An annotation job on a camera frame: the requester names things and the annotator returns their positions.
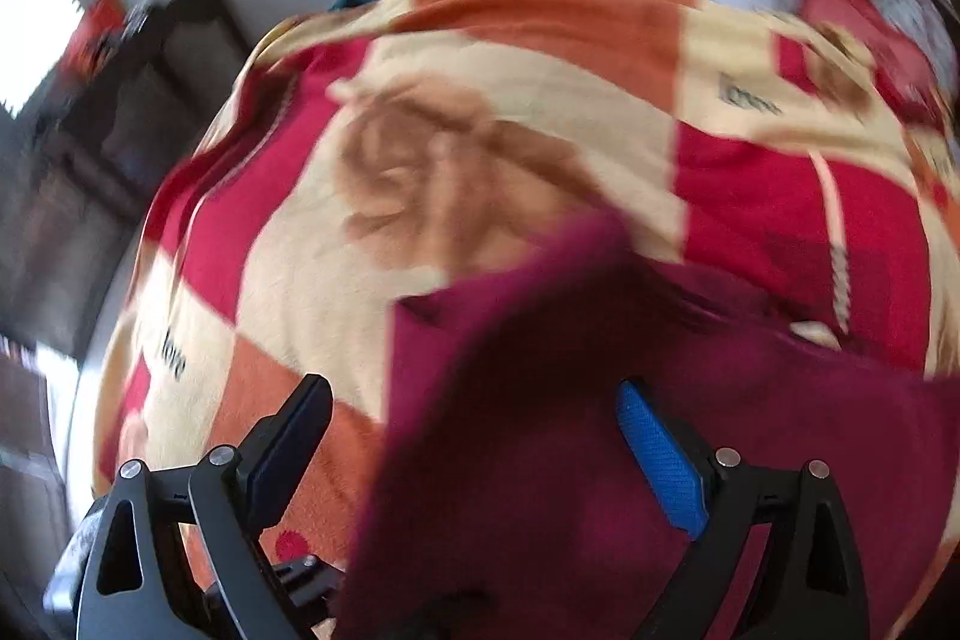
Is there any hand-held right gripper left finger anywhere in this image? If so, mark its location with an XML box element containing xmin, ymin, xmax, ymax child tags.
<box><xmin>75</xmin><ymin>374</ymin><xmax>335</xmax><ymax>640</ymax></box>

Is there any red orange printed blanket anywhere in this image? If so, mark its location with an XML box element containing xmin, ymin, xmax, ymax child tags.
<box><xmin>90</xmin><ymin>0</ymin><xmax>960</xmax><ymax>640</ymax></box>

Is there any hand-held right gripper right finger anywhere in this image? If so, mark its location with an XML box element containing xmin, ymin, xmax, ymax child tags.
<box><xmin>615</xmin><ymin>377</ymin><xmax>871</xmax><ymax>640</ymax></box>

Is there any maroon fleece garment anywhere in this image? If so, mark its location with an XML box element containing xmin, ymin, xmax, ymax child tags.
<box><xmin>352</xmin><ymin>212</ymin><xmax>960</xmax><ymax>640</ymax></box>

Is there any bright window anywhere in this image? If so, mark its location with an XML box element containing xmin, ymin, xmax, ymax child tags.
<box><xmin>0</xmin><ymin>0</ymin><xmax>77</xmax><ymax>120</ymax></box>

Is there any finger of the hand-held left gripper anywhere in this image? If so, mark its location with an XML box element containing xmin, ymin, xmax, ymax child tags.
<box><xmin>271</xmin><ymin>554</ymin><xmax>347</xmax><ymax>620</ymax></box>

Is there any red ruffled pillow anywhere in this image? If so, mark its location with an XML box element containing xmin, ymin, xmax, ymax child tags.
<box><xmin>799</xmin><ymin>0</ymin><xmax>938</xmax><ymax>109</ymax></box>

